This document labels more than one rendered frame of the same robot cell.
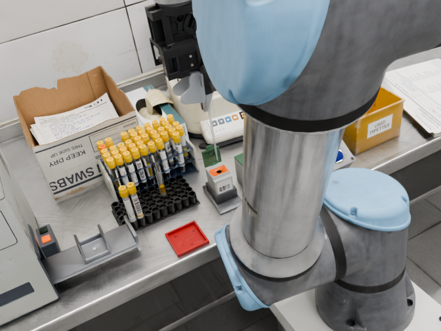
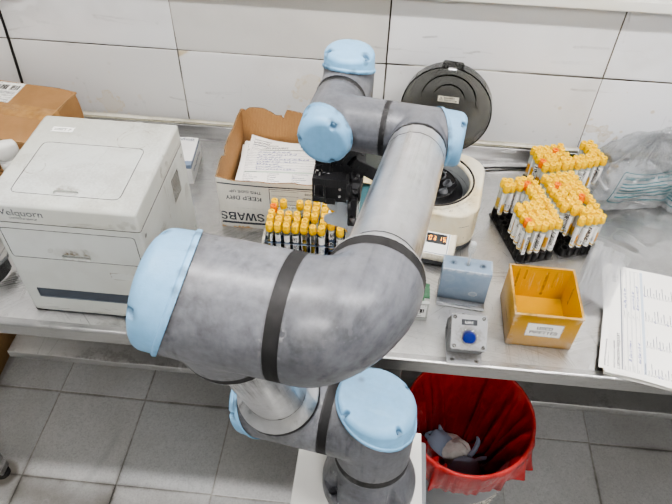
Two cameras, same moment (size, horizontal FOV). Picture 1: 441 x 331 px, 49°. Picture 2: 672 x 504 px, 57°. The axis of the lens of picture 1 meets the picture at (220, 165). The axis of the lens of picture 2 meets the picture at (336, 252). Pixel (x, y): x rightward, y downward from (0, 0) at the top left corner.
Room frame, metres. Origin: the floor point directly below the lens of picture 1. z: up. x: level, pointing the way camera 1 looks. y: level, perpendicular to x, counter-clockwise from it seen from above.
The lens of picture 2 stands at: (0.03, -0.33, 1.91)
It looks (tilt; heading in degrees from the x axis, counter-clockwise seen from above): 46 degrees down; 26
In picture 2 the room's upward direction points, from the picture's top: 2 degrees clockwise
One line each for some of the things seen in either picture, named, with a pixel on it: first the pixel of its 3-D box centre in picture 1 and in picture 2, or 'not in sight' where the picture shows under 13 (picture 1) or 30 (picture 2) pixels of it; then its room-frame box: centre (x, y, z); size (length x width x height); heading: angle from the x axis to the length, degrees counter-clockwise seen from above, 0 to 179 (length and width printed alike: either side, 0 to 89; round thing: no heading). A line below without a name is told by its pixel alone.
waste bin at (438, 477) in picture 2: not in sight; (453, 449); (0.95, -0.27, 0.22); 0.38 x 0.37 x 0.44; 112
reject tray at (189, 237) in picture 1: (186, 238); not in sight; (0.68, 0.09, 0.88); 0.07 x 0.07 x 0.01; 22
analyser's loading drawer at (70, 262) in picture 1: (82, 252); not in sight; (0.65, 0.28, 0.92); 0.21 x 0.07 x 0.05; 112
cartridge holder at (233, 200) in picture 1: (221, 191); not in sight; (0.79, 0.01, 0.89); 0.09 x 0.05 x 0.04; 20
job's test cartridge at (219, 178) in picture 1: (220, 181); not in sight; (0.79, 0.01, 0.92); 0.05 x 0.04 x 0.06; 20
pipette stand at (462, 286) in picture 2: not in sight; (463, 280); (0.94, -0.19, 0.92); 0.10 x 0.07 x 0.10; 107
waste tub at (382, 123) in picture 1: (360, 115); (539, 306); (0.94, -0.35, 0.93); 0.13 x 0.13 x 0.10; 21
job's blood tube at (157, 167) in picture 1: (161, 184); not in sight; (0.80, 0.13, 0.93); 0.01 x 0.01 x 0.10
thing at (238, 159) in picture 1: (248, 170); not in sight; (0.83, -0.06, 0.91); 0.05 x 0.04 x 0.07; 22
